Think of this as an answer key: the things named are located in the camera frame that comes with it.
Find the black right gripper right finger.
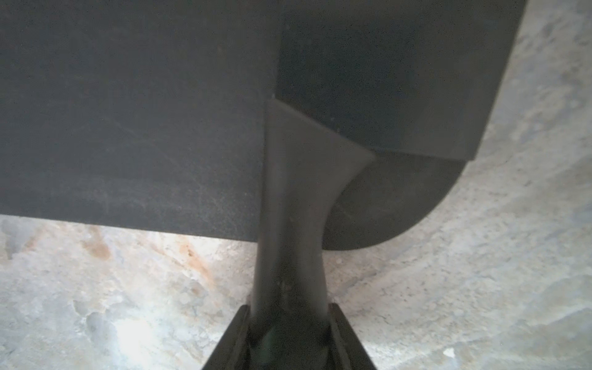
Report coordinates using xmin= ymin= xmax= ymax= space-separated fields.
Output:
xmin=327 ymin=303 xmax=377 ymax=370

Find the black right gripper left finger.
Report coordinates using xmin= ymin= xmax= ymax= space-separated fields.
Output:
xmin=202 ymin=305 xmax=250 ymax=370

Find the black cutting board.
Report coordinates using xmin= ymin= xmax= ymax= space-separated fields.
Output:
xmin=1 ymin=1 xmax=483 ymax=250

